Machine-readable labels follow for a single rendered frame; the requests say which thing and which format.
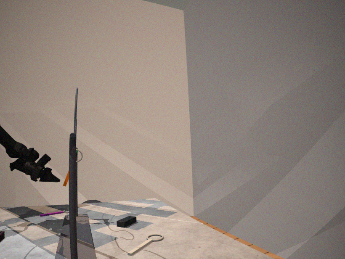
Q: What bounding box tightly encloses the tan hoop with flat handle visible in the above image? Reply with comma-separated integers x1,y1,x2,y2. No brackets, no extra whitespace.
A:
128,234,164,256

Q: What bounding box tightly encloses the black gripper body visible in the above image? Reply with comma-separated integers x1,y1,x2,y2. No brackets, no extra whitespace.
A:
24,162,52,182

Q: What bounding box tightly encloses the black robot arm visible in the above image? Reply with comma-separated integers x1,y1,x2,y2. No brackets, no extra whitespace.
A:
0,125,51,173

